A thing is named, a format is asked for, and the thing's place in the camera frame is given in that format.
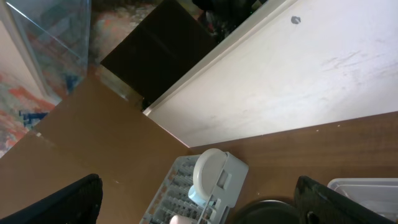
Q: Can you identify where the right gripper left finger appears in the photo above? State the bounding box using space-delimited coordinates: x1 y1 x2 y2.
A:
1 174 103 224

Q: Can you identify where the white round plate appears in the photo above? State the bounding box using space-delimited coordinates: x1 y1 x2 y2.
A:
193 148 227 200

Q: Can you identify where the pink plastic cup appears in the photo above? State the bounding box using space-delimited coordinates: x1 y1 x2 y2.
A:
169 215 197 224

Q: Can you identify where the round black serving tray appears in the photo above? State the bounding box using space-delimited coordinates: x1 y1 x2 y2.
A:
231 200 300 224

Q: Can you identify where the grey plastic dishwasher rack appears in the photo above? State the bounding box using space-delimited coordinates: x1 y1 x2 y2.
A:
140 152 249 224

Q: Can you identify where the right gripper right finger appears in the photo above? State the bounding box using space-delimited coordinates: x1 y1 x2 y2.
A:
294 175 394 224

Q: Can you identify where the clear plastic storage bin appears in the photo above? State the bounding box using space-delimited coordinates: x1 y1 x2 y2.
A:
327 178 398 223

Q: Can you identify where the clear glass panel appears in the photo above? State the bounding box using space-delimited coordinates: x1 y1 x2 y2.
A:
0 0 93 100

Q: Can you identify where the blue plastic cup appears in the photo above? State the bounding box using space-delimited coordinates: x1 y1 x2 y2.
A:
188 185 209 208

